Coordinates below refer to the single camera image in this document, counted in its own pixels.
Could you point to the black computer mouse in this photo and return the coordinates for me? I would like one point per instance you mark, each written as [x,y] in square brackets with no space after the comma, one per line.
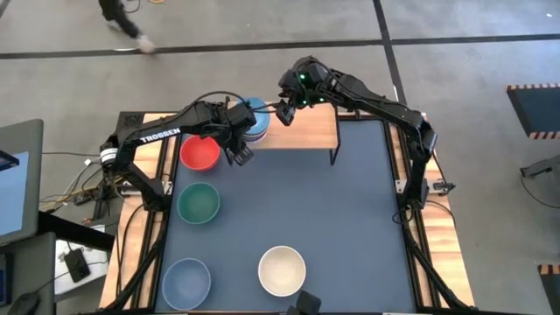
[24,304]

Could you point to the blue table mat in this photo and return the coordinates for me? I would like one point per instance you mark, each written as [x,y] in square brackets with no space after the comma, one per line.
[315,219]

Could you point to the black metal table frame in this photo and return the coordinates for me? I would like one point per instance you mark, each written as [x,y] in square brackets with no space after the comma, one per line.
[396,149]

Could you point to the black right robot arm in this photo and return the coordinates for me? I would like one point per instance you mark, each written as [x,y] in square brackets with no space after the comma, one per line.
[394,114]

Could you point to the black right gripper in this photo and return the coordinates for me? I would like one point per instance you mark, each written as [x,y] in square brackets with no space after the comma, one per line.
[289,107]

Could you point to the grey monitor with blue screen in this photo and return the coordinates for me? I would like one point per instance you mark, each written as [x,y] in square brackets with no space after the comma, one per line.
[17,192]

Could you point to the black desk bar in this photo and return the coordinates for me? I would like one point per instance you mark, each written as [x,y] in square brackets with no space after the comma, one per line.
[74,229]

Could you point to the large cream bowl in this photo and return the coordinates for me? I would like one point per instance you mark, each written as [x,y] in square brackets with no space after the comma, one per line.
[282,271]

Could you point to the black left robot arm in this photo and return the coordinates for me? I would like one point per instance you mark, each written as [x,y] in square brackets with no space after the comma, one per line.
[157,135]

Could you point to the plain green bowl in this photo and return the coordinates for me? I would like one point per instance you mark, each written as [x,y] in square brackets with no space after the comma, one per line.
[198,203]

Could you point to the black perforated box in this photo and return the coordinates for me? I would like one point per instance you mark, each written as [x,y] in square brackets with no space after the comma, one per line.
[128,124]

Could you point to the black device on floor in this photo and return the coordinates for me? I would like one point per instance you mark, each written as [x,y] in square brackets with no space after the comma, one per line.
[542,167]

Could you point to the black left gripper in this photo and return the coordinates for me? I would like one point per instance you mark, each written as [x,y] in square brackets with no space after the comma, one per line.
[238,151]

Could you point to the large plain blue bowl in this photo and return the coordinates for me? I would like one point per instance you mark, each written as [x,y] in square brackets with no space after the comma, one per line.
[186,284]

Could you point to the black flat handheld device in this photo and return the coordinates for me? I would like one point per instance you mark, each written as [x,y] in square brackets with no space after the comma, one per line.
[77,265]

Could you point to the wooden shelf with black frame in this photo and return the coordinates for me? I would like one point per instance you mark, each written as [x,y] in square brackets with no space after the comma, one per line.
[306,131]

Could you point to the black boxy object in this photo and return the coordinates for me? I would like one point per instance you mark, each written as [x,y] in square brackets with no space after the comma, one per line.
[306,304]

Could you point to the dark mat with striped edges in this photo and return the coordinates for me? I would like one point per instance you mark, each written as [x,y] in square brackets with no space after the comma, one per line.
[552,289]
[536,111]

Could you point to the person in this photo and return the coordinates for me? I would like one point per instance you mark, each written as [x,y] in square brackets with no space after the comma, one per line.
[120,17]

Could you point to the plain red bowl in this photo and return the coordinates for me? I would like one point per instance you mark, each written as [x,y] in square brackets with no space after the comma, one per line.
[199,153]

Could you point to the small blue patterned bowl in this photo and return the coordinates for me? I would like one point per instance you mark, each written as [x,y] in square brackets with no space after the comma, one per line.
[261,119]

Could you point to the white paper sheet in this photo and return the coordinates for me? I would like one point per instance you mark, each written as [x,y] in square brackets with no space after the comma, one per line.
[98,275]

